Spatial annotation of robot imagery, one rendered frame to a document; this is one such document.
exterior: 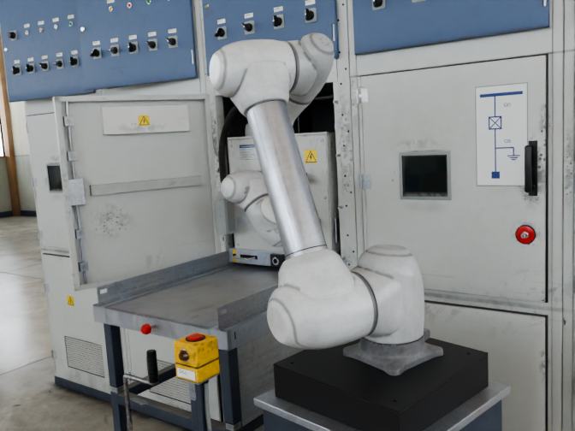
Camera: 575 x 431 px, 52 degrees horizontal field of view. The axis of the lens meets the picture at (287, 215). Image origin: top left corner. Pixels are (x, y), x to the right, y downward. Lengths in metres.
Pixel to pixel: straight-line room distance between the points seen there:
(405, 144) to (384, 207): 0.23
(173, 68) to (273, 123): 1.31
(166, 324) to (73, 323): 1.72
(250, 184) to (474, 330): 0.87
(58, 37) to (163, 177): 1.10
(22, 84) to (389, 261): 2.55
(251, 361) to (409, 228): 0.70
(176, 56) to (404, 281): 1.61
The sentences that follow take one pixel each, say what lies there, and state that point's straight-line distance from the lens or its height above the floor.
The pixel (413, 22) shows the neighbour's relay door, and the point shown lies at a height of 1.72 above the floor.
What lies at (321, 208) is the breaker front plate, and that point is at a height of 1.11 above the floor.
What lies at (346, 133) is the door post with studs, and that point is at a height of 1.38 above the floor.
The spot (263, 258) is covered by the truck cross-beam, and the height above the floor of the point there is 0.89.
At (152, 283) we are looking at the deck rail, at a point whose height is 0.87.
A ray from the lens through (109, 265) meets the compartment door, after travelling 2.50.
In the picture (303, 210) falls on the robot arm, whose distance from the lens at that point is 1.35.
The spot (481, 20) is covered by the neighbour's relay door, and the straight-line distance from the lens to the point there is 1.97.
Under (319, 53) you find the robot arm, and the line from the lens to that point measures 1.52.
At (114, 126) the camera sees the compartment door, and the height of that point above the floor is 1.46.
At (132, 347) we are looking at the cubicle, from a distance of 3.21.
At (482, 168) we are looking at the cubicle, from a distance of 1.96.
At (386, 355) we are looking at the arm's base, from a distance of 1.46.
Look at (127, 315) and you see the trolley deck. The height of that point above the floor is 0.83.
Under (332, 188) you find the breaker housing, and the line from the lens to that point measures 2.25.
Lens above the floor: 1.39
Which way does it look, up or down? 8 degrees down
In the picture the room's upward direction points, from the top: 3 degrees counter-clockwise
